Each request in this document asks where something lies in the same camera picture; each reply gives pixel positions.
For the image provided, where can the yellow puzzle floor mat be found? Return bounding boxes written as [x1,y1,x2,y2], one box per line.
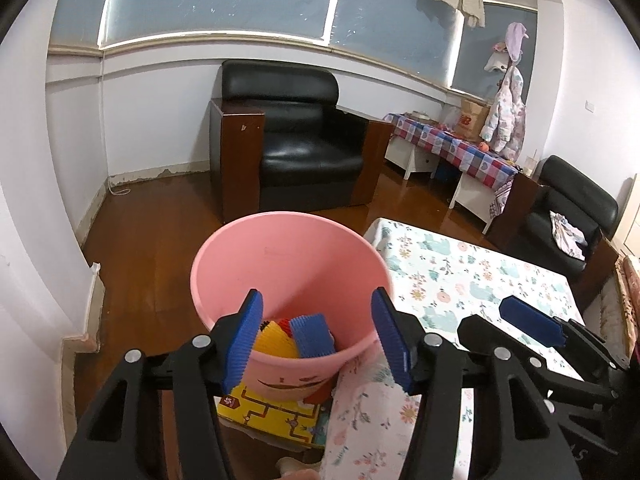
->
[217,380,331,451]

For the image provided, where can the checkered table cover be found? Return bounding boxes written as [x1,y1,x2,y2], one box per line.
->
[382,112,518,218]

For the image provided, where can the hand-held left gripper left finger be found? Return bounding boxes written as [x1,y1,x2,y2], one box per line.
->
[57,288,264,480]

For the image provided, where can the brown paper bag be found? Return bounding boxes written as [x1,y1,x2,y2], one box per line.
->
[452,99,491,141]

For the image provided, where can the white patterned garment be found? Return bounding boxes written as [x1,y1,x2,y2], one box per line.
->
[550,211,587,261]

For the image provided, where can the white patterned puffer jacket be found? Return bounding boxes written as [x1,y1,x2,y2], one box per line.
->
[480,65,527,160]

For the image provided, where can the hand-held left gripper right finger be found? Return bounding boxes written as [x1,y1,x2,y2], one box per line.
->
[370,287,583,480]

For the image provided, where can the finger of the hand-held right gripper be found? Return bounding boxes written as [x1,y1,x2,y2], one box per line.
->
[500,296,626,371]
[457,315,613,408]

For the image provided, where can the blue foam net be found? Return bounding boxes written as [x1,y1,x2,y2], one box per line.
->
[290,312,337,358]

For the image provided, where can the grey roller blind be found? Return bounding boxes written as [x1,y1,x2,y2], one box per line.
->
[330,0,463,88]
[100,0,346,48]
[450,0,538,106]

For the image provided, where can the black leather armchair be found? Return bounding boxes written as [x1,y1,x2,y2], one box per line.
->
[487,155,620,286]
[209,60,393,223]

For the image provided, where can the pink plastic bucket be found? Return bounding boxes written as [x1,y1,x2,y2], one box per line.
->
[191,212,396,403]

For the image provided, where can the yellow foam net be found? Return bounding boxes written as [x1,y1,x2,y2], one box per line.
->
[252,319,301,358]

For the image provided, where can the white cabinet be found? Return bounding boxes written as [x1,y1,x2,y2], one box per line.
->
[449,172,503,233]
[385,135,443,181]

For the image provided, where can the purple hanging garment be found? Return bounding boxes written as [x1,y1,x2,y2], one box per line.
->
[492,22,530,63]

